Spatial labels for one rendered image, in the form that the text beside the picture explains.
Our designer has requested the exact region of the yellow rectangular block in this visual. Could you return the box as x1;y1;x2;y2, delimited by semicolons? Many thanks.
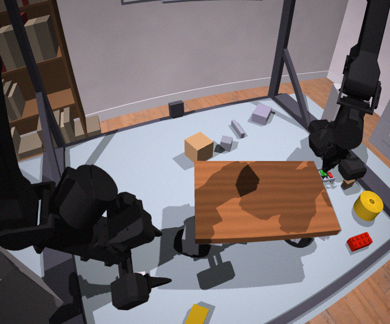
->
185;304;209;324

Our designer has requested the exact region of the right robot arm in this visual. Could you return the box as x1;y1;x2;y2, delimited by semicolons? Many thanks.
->
0;57;155;258

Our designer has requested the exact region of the brown cube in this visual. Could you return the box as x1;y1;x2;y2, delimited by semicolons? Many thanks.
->
185;132;214;163

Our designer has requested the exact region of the brown rectangular block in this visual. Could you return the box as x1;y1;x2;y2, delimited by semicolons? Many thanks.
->
342;180;355;188

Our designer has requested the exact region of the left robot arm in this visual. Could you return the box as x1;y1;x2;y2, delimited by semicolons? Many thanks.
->
308;0;390;159

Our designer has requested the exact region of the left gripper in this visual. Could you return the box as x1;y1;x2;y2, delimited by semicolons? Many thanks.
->
308;119;367;181

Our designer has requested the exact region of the red toy brick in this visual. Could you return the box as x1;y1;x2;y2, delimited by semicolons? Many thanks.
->
347;232;373;252

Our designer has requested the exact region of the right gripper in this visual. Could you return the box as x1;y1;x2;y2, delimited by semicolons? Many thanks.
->
79;216;172;310

